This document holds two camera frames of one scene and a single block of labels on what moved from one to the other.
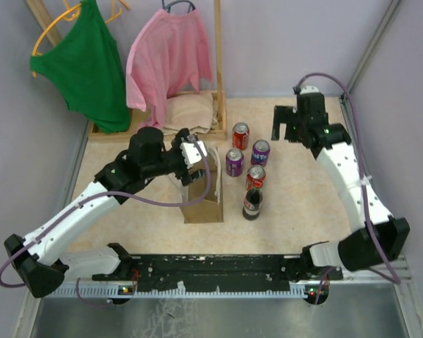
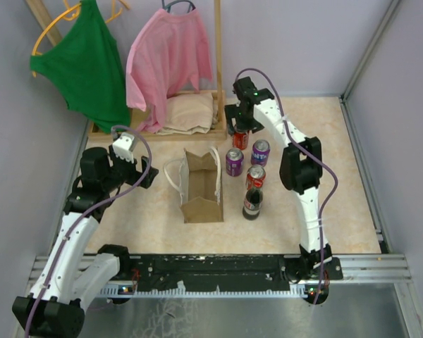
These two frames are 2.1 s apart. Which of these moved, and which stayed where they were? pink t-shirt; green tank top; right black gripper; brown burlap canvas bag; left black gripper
Moved: right black gripper; left black gripper
Stayed: brown burlap canvas bag; pink t-shirt; green tank top
